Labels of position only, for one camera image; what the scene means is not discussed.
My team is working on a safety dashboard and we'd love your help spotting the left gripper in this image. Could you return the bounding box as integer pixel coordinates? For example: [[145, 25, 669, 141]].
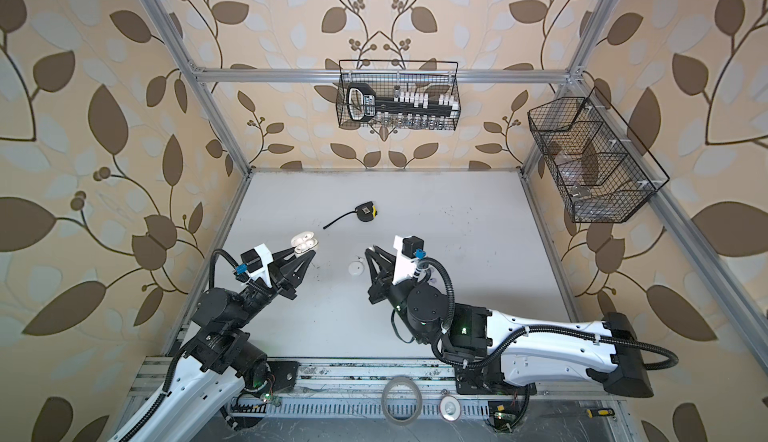
[[228, 244, 309, 335]]

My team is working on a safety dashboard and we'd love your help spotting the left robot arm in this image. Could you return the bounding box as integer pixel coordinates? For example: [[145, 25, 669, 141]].
[[113, 245, 316, 441]]

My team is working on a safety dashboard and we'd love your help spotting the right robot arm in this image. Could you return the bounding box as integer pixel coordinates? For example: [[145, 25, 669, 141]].
[[365, 238, 679, 398]]

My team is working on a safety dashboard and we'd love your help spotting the white round earbud case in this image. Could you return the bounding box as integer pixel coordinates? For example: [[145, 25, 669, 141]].
[[348, 261, 364, 276]]

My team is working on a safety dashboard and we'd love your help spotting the black yellow tape measure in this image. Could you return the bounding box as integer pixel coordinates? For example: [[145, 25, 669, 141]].
[[322, 201, 378, 230]]

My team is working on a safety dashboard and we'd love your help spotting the grey tape roll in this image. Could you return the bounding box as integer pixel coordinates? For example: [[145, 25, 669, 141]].
[[380, 376, 423, 426]]

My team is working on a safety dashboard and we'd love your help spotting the small white tape roll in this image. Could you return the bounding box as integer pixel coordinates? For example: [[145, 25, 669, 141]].
[[438, 394, 462, 422]]

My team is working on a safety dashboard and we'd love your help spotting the black socket set holder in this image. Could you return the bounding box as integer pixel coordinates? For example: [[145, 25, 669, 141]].
[[341, 82, 461, 125]]

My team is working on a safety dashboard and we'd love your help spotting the black yellow screwdriver right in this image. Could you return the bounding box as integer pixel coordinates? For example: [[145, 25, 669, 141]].
[[586, 407, 615, 418]]

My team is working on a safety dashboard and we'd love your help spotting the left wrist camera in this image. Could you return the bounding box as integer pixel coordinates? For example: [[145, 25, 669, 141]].
[[234, 244, 273, 283]]

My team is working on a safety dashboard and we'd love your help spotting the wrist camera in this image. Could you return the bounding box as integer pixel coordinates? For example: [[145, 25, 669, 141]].
[[234, 244, 273, 283], [392, 235, 426, 285]]

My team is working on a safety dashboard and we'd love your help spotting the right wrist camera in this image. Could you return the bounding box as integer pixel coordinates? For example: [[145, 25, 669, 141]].
[[392, 235, 426, 285]]

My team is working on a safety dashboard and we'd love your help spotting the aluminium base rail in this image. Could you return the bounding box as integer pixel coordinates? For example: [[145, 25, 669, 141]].
[[128, 356, 625, 400]]

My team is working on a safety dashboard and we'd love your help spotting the rear wire basket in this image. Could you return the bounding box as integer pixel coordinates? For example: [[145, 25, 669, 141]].
[[335, 58, 462, 131]]

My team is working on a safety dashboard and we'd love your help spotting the wire basket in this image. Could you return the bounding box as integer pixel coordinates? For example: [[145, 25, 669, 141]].
[[335, 58, 462, 131], [527, 88, 670, 223]]

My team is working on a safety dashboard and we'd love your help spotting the right side wire basket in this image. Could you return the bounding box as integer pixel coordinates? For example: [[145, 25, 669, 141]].
[[527, 88, 670, 223]]

